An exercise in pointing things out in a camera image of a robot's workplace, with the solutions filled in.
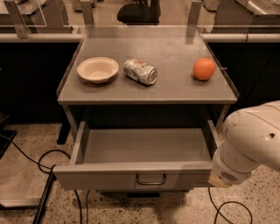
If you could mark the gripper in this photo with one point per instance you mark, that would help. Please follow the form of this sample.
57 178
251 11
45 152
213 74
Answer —
227 171

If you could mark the grey top drawer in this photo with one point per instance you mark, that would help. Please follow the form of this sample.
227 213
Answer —
140 160

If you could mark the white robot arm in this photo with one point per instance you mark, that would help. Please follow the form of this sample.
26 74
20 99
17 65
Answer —
251 137

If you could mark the grey metal drawer cabinet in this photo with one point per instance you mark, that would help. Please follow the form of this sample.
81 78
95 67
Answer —
142 122

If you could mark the orange fruit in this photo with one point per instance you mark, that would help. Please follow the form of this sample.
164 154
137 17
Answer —
203 69

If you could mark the crushed soda can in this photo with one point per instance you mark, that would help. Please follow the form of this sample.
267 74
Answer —
140 71

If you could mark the white paper bowl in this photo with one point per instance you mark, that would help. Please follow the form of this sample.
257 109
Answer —
98 69

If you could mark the black floor bar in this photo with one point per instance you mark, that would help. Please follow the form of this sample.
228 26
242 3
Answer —
44 198

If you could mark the black office chair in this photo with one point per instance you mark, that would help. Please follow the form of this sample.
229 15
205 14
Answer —
140 13

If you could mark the white horizontal rail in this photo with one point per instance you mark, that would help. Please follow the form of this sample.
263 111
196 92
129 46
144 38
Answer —
208 37

